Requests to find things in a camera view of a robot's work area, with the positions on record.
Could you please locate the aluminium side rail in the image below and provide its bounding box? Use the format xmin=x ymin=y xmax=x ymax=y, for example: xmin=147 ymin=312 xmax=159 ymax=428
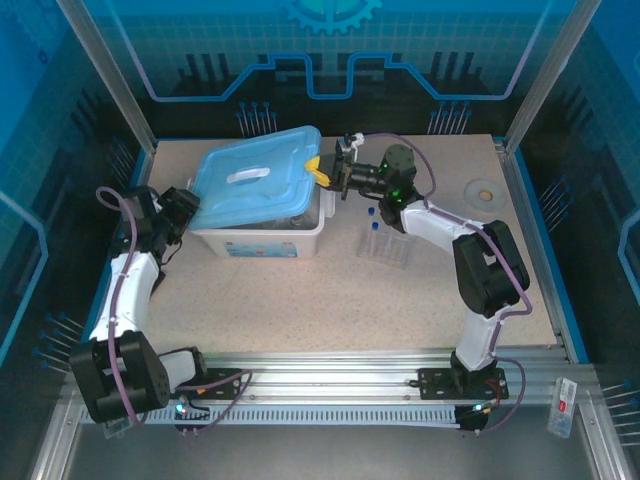
xmin=492 ymin=139 xmax=571 ymax=361

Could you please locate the clear test tube rack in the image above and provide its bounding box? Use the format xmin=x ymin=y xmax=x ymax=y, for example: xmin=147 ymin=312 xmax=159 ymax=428
xmin=355 ymin=222 xmax=409 ymax=271

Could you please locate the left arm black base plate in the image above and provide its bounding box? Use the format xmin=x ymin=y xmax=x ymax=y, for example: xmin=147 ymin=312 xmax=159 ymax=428
xmin=152 ymin=367 xmax=244 ymax=401

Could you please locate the clear case with red label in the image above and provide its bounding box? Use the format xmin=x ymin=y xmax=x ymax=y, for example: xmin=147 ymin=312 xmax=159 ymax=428
xmin=547 ymin=377 xmax=579 ymax=439

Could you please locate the aluminium front rail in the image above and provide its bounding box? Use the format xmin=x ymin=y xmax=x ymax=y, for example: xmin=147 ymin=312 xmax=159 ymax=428
xmin=59 ymin=349 xmax=601 ymax=407

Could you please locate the clear round disc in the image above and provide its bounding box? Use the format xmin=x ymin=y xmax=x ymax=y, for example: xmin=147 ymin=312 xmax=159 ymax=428
xmin=463 ymin=177 xmax=507 ymax=209

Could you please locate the blue plastic bin lid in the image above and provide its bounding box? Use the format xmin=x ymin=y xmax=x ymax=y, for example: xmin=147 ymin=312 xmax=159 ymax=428
xmin=187 ymin=125 xmax=324 ymax=234

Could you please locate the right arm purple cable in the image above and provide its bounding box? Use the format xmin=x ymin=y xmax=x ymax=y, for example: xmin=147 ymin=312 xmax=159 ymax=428
xmin=355 ymin=131 xmax=532 ymax=436

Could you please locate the white slotted cable duct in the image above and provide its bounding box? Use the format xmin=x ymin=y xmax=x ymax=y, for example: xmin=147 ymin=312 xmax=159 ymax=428
xmin=79 ymin=403 xmax=460 ymax=427

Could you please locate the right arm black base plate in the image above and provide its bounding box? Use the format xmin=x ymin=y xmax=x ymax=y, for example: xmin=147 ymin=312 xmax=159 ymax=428
xmin=418 ymin=367 xmax=509 ymax=401

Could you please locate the aluminium frame post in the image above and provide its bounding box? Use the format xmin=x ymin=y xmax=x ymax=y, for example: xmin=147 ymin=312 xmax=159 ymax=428
xmin=504 ymin=0 xmax=604 ymax=154
xmin=53 ymin=0 xmax=160 ymax=154

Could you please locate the white plastic storage bin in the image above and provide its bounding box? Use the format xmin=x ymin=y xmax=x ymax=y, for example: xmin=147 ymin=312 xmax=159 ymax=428
xmin=188 ymin=189 xmax=337 ymax=260

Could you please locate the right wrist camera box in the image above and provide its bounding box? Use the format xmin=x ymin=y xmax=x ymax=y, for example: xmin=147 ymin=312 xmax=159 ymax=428
xmin=335 ymin=131 xmax=366 ymax=157

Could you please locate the black device in clear case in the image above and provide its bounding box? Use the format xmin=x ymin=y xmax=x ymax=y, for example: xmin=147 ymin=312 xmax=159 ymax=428
xmin=102 ymin=419 xmax=132 ymax=440

